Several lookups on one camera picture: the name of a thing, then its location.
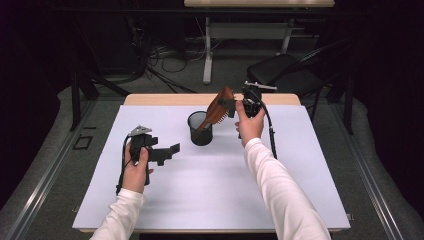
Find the brown wooden hairbrush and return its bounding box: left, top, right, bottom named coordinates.
left=192, top=85, right=236, bottom=140

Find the left hand-held gripper cable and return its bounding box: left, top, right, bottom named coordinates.
left=115, top=134, right=135, bottom=196

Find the person's left hand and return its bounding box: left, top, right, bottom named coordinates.
left=121, top=143, right=155, bottom=194

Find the person's right hand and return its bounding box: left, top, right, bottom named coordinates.
left=234, top=99, right=266, bottom=148

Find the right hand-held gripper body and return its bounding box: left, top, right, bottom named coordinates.
left=241, top=80, right=278, bottom=118

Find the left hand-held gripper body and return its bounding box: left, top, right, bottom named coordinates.
left=128, top=124, right=173, bottom=168

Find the right hand-held gripper cable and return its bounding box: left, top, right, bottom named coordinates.
left=254, top=98, right=279, bottom=160

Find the bundle of floor cables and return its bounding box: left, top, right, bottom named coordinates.
left=128, top=16, right=201, bottom=94

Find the light wooden table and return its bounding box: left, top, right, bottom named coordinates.
left=72, top=93, right=352, bottom=234

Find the black folding chair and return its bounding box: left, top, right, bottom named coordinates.
left=246, top=37, right=355, bottom=136

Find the metal floor rail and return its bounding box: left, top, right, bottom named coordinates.
left=328, top=101, right=406, bottom=240
left=6, top=99, right=98, bottom=240

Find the black mesh cup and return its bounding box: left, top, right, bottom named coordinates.
left=186, top=110, right=215, bottom=147

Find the black metal stand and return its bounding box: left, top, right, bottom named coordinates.
left=68, top=71, right=133, bottom=133

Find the dark curtain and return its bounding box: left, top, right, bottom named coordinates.
left=349, top=0, right=424, bottom=214
left=0, top=0, right=69, bottom=209

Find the hand-held gripper cable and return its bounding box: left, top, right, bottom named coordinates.
left=254, top=98, right=279, bottom=160
left=115, top=134, right=135, bottom=196

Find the white table mat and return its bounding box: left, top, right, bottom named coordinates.
left=72, top=104, right=352, bottom=231

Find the white-framed desk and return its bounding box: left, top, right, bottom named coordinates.
left=183, top=0, right=336, bottom=85

